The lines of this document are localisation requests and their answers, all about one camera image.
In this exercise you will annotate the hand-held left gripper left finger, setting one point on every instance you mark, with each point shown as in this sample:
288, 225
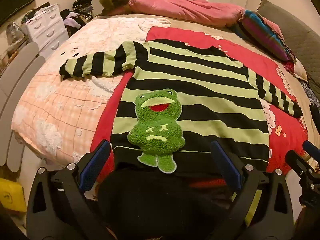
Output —
94, 166

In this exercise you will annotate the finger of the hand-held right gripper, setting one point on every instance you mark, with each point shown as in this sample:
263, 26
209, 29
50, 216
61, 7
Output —
311, 147

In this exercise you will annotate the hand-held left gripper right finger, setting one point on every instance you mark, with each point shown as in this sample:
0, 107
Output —
226, 166

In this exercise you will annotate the striped sweater with frog patch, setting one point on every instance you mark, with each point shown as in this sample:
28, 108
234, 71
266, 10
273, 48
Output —
200, 92

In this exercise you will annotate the pile of clothes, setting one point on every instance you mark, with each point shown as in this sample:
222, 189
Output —
75, 17

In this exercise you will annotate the dark patterned cloth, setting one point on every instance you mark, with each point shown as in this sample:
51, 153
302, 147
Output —
312, 97

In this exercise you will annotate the pink plaid fluffy blanket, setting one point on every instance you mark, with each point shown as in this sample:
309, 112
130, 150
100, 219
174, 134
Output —
62, 105

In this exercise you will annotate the cream pillow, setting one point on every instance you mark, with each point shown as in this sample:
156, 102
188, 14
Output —
300, 72

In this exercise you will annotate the yellow bag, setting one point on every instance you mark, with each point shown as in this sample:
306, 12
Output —
11, 195

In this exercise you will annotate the grey quilted headboard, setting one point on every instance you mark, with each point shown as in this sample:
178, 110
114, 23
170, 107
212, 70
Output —
300, 35

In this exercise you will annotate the red floral blanket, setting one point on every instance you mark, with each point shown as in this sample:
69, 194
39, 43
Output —
250, 52

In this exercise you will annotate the multicolour striped pillow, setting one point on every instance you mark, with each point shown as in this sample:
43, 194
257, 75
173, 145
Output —
265, 32

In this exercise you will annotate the grey padded footboard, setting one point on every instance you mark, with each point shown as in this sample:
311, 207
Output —
22, 62

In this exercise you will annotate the white drawer unit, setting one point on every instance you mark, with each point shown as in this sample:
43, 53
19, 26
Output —
47, 32

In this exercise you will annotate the pink duvet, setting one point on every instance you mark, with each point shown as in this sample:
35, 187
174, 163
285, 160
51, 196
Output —
187, 7

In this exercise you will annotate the brown coat with pompom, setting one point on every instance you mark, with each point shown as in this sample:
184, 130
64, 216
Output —
117, 0

